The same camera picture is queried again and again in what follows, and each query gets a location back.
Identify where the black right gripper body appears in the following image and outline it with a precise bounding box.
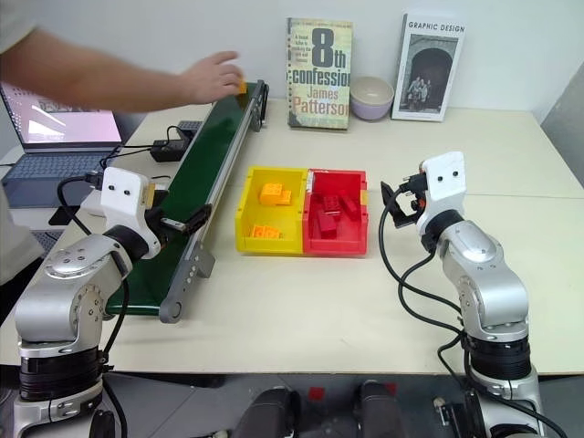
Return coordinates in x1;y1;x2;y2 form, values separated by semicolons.
392;170;429;230

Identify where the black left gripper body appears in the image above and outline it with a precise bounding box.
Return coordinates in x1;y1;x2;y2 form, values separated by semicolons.
144;205;174;259

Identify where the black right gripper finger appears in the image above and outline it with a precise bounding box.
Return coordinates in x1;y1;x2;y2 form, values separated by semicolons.
379;181;400;216
392;210;419;230

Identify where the green conveyor belt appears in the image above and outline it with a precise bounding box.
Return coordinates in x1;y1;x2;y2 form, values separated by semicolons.
103;78;271;326

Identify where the person's bare hand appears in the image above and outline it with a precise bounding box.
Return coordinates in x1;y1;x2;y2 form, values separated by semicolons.
180;50;245;107

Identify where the black power adapter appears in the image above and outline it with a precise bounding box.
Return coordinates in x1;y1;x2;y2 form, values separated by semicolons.
150;138;189;164

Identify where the yellow plastic bin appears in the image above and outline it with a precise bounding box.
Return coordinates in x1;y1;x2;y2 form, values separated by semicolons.
234;165;308;255

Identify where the red plastic bin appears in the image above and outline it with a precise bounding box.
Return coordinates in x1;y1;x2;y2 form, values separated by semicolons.
301;168;370;256

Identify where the orange toy brick stack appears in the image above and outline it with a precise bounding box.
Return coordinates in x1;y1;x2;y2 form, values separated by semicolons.
258;182;294;207
245;224;285;241

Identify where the purple bowl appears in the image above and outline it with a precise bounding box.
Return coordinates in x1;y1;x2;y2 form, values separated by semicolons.
349;96;394;122

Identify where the grey laptop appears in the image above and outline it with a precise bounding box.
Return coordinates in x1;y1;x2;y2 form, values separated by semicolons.
0;80;125;212

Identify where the Graphic Design white book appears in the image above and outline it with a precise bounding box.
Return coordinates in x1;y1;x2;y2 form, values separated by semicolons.
391;13;467;123

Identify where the dark rounded shape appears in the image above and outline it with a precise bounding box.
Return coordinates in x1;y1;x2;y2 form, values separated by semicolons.
235;386;300;438
353;380;399;438

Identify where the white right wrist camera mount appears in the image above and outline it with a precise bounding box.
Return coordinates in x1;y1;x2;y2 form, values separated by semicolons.
416;151;467;235

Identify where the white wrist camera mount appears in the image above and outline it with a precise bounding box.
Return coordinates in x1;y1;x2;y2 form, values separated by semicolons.
416;151;467;235
99;166;160;239

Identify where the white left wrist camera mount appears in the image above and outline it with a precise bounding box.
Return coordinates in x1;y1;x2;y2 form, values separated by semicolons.
99;166;160;239

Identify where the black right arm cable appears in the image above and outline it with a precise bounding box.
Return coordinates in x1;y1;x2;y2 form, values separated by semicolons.
381;190;478;391

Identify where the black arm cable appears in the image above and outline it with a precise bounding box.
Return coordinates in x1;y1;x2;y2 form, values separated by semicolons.
381;190;478;391
56;171;130;370

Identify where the black power cable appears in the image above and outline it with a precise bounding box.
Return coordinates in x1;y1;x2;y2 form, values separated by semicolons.
97;124;184;171

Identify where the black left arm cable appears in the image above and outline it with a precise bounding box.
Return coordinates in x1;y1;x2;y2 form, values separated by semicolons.
56;171;130;370

